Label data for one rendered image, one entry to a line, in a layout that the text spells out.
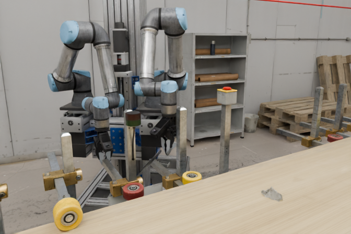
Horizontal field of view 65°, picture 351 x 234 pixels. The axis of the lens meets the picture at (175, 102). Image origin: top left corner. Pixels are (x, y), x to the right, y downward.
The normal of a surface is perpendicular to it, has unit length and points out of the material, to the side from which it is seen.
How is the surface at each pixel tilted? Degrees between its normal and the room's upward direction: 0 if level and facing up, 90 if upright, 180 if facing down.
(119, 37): 90
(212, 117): 90
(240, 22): 90
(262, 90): 90
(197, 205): 0
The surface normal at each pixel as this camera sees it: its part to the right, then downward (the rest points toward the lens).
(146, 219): 0.00, -0.98
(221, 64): 0.40, 0.20
